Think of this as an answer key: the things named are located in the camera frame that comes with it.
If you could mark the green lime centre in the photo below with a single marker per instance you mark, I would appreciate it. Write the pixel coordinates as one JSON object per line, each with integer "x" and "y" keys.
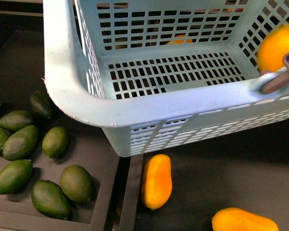
{"x": 55, "y": 142}

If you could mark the dark avocado by basket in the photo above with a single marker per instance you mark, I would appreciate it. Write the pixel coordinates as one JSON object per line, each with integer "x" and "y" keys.
{"x": 41, "y": 104}

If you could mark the green lime lower left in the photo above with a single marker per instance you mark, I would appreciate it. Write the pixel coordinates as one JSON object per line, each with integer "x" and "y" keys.
{"x": 15, "y": 175}

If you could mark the green avocado upper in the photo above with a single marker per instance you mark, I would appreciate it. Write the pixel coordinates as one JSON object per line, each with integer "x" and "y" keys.
{"x": 16, "y": 120}

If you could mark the yellow lemon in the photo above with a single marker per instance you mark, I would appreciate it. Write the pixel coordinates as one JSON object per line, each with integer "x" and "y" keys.
{"x": 272, "y": 50}

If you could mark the green avocado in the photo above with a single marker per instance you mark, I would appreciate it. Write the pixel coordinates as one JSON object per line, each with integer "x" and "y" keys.
{"x": 16, "y": 120}
{"x": 21, "y": 143}
{"x": 48, "y": 199}

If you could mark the green avocado left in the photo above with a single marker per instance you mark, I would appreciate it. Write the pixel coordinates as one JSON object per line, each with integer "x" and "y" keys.
{"x": 21, "y": 143}

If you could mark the light blue plastic basket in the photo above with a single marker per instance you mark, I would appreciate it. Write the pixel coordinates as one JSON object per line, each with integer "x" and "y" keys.
{"x": 155, "y": 74}

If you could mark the brown basket handle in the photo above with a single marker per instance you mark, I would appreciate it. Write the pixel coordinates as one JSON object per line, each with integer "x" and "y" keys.
{"x": 279, "y": 81}

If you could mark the orange mango bottom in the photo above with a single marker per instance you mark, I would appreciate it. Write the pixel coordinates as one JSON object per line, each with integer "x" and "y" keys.
{"x": 236, "y": 219}

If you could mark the orange mango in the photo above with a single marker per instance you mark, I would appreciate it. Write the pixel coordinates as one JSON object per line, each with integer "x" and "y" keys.
{"x": 156, "y": 184}
{"x": 236, "y": 219}

